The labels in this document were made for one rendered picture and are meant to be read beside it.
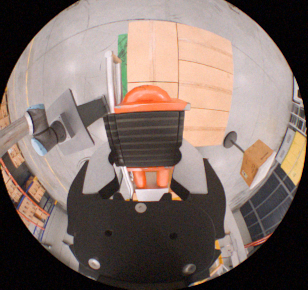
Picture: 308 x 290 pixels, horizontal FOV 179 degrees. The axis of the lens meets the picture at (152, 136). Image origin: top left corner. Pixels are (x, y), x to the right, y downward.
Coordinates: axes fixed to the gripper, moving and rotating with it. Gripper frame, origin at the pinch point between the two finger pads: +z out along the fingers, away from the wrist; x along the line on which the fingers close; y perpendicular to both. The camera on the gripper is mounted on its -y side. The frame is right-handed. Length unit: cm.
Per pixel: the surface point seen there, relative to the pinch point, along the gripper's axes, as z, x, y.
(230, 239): -33, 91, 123
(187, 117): 68, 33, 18
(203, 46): 68, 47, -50
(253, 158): 42, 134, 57
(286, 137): 100, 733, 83
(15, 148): 92, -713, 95
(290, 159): 13, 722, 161
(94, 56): 123, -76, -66
